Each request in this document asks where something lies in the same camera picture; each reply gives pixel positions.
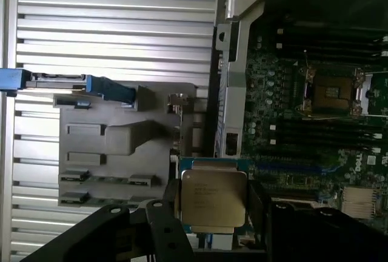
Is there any blue expansion slot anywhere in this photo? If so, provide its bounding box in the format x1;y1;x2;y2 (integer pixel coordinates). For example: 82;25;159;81
256;164;323;174

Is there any black RAM slot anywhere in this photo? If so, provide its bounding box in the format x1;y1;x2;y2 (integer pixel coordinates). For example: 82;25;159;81
276;27;388;41
269;136;383;155
269;122;384;137
276;41;388;58

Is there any CPU socket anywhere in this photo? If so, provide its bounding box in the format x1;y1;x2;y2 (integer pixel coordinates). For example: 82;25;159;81
292;61;370;121

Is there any silver finned chipset heatsink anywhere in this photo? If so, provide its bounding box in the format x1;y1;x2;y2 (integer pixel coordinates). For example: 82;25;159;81
341;185;377;221

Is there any grey metal fixture plate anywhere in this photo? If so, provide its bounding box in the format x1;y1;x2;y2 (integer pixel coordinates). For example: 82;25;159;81
52;81;210;209

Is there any green Dell motherboard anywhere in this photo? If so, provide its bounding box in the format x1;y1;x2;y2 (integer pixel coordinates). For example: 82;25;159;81
241;24;388;246

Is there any metal socket cover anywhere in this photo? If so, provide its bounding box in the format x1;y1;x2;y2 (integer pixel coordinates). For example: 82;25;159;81
360;70;388;118

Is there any silver open PC case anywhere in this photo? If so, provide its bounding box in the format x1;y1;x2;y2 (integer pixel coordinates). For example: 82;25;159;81
208;0;388;262

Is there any thin wire locking lever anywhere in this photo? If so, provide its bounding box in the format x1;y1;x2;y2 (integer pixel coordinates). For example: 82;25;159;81
303;49;313;76

